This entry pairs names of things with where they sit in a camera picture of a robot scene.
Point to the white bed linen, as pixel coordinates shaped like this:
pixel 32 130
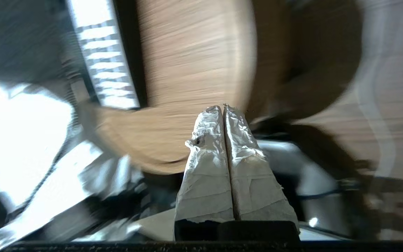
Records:
pixel 19 140

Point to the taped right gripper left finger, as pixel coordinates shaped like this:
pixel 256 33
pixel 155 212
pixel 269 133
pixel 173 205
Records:
pixel 206 182

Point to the dark grey fabric headboard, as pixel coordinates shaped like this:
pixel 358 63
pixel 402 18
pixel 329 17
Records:
pixel 19 35

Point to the black and white phone base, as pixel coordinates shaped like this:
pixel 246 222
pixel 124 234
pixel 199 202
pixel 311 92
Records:
pixel 103 52

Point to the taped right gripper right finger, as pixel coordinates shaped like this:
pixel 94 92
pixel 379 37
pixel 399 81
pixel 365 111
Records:
pixel 254 189

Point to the round wooden side table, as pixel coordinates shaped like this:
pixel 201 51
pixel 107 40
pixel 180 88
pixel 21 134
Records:
pixel 194 52

